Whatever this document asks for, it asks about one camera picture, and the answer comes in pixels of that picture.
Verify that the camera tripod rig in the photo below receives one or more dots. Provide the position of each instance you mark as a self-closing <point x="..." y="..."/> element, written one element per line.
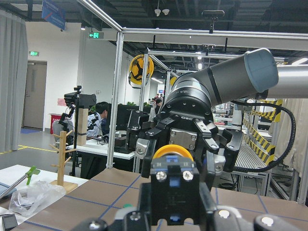
<point x="79" y="105"/>

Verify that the clear plastic bag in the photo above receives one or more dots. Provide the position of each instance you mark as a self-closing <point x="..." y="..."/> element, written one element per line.
<point x="38" y="196"/>

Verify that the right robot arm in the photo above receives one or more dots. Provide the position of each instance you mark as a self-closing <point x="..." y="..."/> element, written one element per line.
<point x="251" y="75"/>

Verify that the green exit sign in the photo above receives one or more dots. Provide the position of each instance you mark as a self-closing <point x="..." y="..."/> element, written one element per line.
<point x="96" y="35"/>

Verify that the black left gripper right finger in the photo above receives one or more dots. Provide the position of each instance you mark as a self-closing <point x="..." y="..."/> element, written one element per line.
<point x="215" y="217"/>

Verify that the overhead black camera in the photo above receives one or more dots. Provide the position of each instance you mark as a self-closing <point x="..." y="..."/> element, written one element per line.
<point x="213" y="15"/>

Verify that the yellow push button switch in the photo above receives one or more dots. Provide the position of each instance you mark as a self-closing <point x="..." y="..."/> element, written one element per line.
<point x="174" y="186"/>

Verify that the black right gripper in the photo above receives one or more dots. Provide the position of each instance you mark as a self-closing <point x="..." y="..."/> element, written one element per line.
<point x="188" y="124"/>

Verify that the green handled tool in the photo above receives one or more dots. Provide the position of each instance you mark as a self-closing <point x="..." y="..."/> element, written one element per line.
<point x="28" y="175"/>

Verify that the yellow hard hat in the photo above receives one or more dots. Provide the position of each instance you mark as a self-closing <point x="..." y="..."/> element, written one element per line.
<point x="136" y="69"/>

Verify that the grey door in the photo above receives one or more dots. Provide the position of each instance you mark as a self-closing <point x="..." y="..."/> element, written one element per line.
<point x="34" y="102"/>

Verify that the grey curtain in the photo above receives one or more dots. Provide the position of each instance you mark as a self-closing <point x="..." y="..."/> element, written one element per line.
<point x="13" y="70"/>

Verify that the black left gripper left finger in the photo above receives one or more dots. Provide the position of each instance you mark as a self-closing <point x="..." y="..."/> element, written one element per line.
<point x="126" y="219"/>

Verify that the seated person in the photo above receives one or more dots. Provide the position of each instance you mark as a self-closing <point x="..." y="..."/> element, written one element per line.
<point x="97" y="119"/>

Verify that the green push button switch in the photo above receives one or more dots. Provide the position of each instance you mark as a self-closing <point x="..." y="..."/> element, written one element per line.
<point x="127" y="205"/>

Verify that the wooden mug tree stand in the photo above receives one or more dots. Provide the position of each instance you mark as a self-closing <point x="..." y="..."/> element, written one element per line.
<point x="61" y="163"/>

